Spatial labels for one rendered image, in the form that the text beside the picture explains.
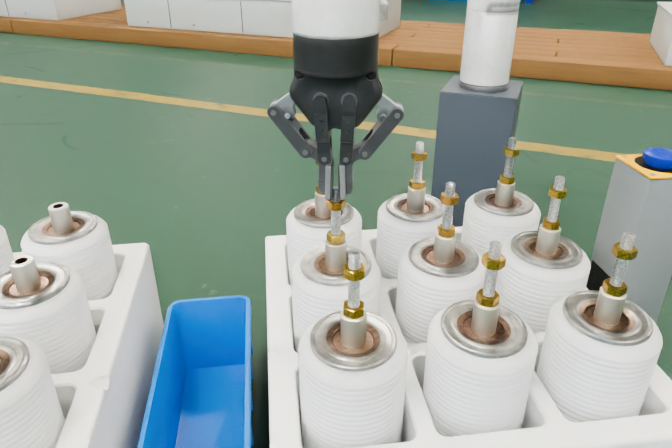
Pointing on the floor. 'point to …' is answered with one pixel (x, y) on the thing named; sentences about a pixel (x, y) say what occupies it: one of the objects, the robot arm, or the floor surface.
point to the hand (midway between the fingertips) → (335, 178)
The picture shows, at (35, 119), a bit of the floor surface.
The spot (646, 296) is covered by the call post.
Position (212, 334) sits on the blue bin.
